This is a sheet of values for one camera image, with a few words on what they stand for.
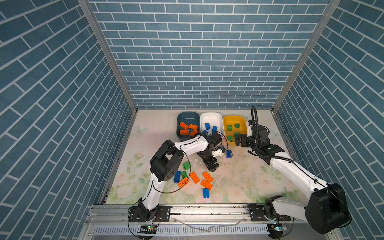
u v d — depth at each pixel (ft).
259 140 2.07
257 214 2.41
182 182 2.72
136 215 2.37
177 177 2.82
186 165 2.97
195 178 2.82
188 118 3.81
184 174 2.82
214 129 3.47
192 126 3.55
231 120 3.65
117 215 2.47
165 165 1.70
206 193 2.59
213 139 2.41
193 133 3.45
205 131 3.41
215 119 3.63
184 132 3.45
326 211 1.32
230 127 3.58
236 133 3.49
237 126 3.55
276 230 2.34
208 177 2.83
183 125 3.55
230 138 3.14
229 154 3.09
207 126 3.54
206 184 2.72
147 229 2.37
